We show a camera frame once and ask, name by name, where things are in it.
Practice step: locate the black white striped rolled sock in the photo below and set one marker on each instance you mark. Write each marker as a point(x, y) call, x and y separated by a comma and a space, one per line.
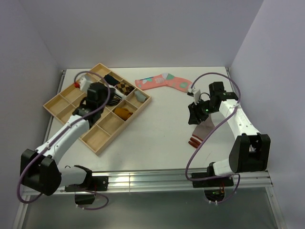
point(113, 102)

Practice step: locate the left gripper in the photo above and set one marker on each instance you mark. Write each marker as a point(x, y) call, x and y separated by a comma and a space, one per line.
point(106, 91)

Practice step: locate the aluminium frame rail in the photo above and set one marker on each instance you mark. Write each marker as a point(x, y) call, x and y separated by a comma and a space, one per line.
point(169, 180)

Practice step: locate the brown argyle rolled sock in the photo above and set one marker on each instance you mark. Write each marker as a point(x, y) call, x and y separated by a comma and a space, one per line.
point(124, 88)

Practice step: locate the grey rolled sock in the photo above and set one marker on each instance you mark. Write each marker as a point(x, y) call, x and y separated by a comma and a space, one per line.
point(140, 97)

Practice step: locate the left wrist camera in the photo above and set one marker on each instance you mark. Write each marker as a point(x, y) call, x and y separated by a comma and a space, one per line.
point(83, 83)

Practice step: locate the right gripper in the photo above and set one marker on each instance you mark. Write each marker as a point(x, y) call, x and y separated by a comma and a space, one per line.
point(195, 114)

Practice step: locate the mustard yellow rolled sock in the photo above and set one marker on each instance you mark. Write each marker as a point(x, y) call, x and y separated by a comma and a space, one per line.
point(123, 113)

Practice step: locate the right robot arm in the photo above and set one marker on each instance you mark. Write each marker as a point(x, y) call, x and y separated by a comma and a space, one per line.
point(250, 150)

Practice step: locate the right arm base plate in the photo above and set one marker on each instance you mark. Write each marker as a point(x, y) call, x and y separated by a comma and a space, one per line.
point(202, 183)

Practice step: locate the wooden divided tray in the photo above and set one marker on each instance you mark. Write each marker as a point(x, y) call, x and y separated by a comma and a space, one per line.
point(109, 126)

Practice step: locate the dark teal rolled sock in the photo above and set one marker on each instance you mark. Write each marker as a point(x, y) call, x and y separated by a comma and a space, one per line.
point(111, 80)

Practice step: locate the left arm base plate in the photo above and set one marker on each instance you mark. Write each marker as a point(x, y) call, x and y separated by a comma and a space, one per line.
point(97, 183)

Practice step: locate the pink patterned sock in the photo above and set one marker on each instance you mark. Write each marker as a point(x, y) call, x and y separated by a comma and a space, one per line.
point(164, 80)

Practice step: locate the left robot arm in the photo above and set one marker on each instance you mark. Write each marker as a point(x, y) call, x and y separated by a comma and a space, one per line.
point(39, 168)

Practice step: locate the taupe sock with red stripes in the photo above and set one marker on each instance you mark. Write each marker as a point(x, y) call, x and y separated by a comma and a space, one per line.
point(201, 132)

